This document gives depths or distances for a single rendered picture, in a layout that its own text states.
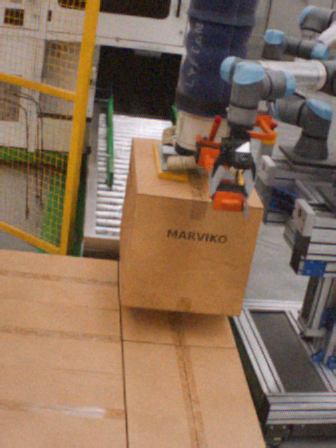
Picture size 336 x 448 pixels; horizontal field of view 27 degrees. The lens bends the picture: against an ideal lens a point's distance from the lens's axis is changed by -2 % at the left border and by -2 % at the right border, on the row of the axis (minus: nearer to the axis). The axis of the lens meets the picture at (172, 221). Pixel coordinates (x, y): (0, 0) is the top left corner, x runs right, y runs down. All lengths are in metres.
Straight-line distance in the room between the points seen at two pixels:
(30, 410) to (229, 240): 0.81
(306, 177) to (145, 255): 1.00
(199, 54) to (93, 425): 1.19
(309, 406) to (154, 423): 0.93
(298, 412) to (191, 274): 0.83
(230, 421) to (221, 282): 0.47
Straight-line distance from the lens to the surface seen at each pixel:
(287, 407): 2.80
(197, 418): 2.11
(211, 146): 2.23
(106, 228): 3.19
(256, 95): 1.80
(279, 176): 2.97
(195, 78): 2.32
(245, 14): 2.30
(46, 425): 2.01
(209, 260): 2.27
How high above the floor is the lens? 1.84
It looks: 23 degrees down
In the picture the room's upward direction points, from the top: 9 degrees clockwise
